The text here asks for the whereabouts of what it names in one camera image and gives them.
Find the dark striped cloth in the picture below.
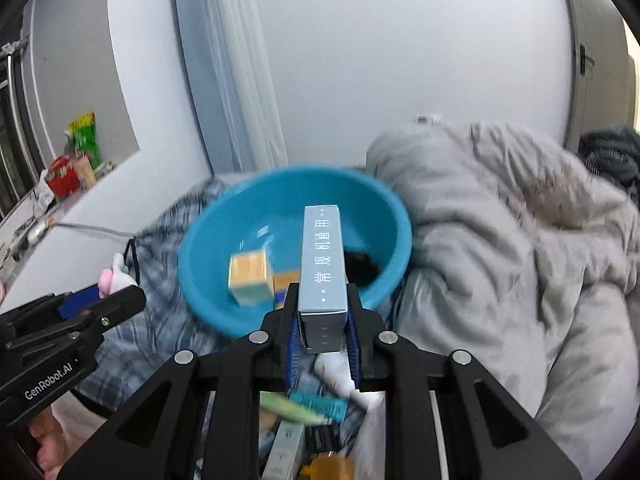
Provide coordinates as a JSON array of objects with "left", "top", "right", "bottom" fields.
[{"left": 577, "top": 125, "right": 640, "bottom": 190}]

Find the black cable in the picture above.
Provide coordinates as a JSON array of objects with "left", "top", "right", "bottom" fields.
[{"left": 47, "top": 220, "right": 137, "bottom": 240}]

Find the blue curtain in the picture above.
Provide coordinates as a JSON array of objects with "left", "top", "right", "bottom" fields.
[{"left": 172, "top": 0, "right": 228, "bottom": 181}]

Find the white grey box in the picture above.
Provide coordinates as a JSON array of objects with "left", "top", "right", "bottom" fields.
[{"left": 262, "top": 420, "right": 307, "bottom": 480}]

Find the person's left hand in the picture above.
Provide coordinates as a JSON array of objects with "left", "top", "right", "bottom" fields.
[{"left": 27, "top": 404, "right": 69, "bottom": 472}]

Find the grey door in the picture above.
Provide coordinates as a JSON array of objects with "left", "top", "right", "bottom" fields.
[{"left": 556, "top": 0, "right": 638, "bottom": 153}]

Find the teal packet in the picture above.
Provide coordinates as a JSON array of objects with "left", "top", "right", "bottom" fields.
[{"left": 289, "top": 391, "right": 352, "bottom": 422}]

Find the beige carton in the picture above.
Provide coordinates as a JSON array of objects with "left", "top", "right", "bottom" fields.
[{"left": 74, "top": 154, "right": 97, "bottom": 190}]

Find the white plastic bag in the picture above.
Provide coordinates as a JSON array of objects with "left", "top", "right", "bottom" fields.
[{"left": 350, "top": 395, "right": 391, "bottom": 480}]

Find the grey duvet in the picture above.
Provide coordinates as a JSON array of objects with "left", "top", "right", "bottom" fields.
[{"left": 365, "top": 121, "right": 640, "bottom": 468}]

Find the blue plastic basin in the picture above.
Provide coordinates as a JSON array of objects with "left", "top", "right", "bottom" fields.
[{"left": 177, "top": 164, "right": 413, "bottom": 339}]

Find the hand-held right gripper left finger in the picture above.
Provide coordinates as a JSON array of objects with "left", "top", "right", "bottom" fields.
[{"left": 57, "top": 282, "right": 302, "bottom": 480}]

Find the metal window rail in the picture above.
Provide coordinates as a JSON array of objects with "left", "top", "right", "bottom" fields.
[{"left": 0, "top": 39, "right": 48, "bottom": 216}]

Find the red box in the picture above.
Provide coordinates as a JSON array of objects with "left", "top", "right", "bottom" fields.
[{"left": 46, "top": 156, "right": 82, "bottom": 199}]

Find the black packet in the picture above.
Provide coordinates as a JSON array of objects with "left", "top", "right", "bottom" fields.
[{"left": 305, "top": 425, "right": 347, "bottom": 457}]

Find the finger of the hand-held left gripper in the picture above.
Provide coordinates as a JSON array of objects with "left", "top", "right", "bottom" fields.
[
  {"left": 0, "top": 285, "right": 147, "bottom": 357},
  {"left": 0, "top": 284, "right": 102, "bottom": 335}
]

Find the amber soap box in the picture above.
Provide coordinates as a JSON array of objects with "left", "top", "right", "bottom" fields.
[{"left": 299, "top": 454, "right": 357, "bottom": 480}]

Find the white sheer curtain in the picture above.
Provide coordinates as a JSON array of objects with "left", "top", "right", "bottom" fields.
[{"left": 200, "top": 0, "right": 289, "bottom": 176}]

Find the grey-blue long box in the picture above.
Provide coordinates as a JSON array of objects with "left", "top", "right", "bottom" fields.
[{"left": 297, "top": 205, "right": 349, "bottom": 354}]

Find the pale green packet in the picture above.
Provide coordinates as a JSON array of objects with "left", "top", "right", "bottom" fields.
[{"left": 260, "top": 391, "right": 327, "bottom": 427}]

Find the pink white plush toy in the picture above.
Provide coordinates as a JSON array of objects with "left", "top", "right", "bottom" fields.
[{"left": 97, "top": 252, "right": 137, "bottom": 297}]

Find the black door handle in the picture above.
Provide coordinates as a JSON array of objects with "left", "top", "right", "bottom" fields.
[{"left": 578, "top": 46, "right": 597, "bottom": 80}]

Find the black fluffy cloth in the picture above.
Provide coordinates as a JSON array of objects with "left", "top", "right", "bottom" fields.
[{"left": 346, "top": 251, "right": 382, "bottom": 287}]

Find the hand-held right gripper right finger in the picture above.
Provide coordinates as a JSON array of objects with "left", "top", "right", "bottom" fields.
[{"left": 344, "top": 282, "right": 584, "bottom": 480}]

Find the green snack bag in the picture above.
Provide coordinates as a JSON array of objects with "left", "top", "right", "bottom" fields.
[{"left": 66, "top": 111, "right": 104, "bottom": 170}]

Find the gold-topped cream box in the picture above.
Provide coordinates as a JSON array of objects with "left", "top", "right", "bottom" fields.
[{"left": 228, "top": 249, "right": 276, "bottom": 307}]

